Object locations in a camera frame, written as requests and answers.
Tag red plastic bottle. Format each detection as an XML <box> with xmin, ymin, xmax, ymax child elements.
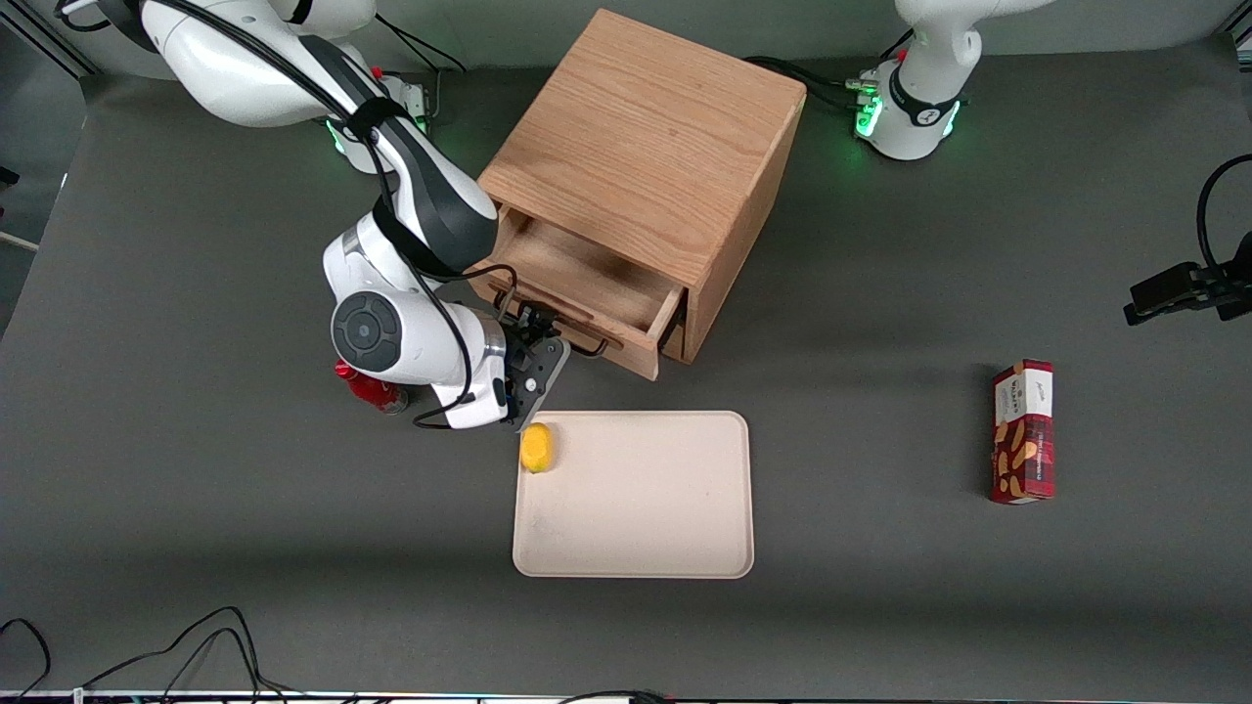
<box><xmin>335</xmin><ymin>362</ymin><xmax>409</xmax><ymax>416</ymax></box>

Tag low arched black cable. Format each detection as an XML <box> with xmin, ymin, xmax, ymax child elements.
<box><xmin>161</xmin><ymin>627</ymin><xmax>267</xmax><ymax>701</ymax></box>

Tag long arched black cable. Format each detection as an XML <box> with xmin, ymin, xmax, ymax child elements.
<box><xmin>80</xmin><ymin>605</ymin><xmax>294</xmax><ymax>701</ymax></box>

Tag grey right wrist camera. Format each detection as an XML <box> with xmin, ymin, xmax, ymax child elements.
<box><xmin>511</xmin><ymin>335</ymin><xmax>572</xmax><ymax>433</ymax></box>

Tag black looped cable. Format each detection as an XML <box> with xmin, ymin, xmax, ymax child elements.
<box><xmin>1196</xmin><ymin>154</ymin><xmax>1252</xmax><ymax>271</ymax></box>

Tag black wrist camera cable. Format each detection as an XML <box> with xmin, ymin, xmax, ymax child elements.
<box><xmin>54</xmin><ymin>0</ymin><xmax>519</xmax><ymax>431</ymax></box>

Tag yellow lemon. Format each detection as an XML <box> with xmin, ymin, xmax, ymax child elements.
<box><xmin>519</xmin><ymin>421</ymin><xmax>557</xmax><ymax>474</ymax></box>

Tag beige plastic tray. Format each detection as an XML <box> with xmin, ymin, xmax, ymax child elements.
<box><xmin>512</xmin><ymin>410</ymin><xmax>755</xmax><ymax>580</ymax></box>

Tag black arm base cable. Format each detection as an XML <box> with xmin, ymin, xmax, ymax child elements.
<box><xmin>741</xmin><ymin>54</ymin><xmax>881</xmax><ymax>111</ymax></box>
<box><xmin>375</xmin><ymin>17</ymin><xmax>468</xmax><ymax>124</ymax></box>

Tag wooden drawer cabinet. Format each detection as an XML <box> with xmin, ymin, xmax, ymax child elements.
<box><xmin>476</xmin><ymin>8</ymin><xmax>809</xmax><ymax>366</ymax></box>

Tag wooden drawer with black handle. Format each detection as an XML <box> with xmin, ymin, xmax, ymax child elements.
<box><xmin>468</xmin><ymin>210</ymin><xmax>687</xmax><ymax>382</ymax></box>

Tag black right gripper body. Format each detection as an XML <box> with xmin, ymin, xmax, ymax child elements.
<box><xmin>504</xmin><ymin>315</ymin><xmax>551</xmax><ymax>398</ymax></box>

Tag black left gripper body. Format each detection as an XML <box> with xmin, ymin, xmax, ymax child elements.
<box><xmin>1205</xmin><ymin>231</ymin><xmax>1252</xmax><ymax>322</ymax></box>

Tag red cookie box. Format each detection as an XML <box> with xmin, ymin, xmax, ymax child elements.
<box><xmin>988</xmin><ymin>359</ymin><xmax>1056</xmax><ymax>506</ymax></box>

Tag black cable with red tip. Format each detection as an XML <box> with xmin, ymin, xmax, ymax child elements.
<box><xmin>556</xmin><ymin>688</ymin><xmax>678</xmax><ymax>704</ymax></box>

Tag black left arm base cable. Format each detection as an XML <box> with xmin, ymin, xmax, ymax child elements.
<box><xmin>741</xmin><ymin>54</ymin><xmax>881</xmax><ymax>111</ymax></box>

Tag short black floor cable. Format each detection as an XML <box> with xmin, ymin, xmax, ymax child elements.
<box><xmin>0</xmin><ymin>616</ymin><xmax>52</xmax><ymax>701</ymax></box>

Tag black right arm base cable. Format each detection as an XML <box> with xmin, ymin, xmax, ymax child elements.
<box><xmin>375</xmin><ymin>17</ymin><xmax>468</xmax><ymax>124</ymax></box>

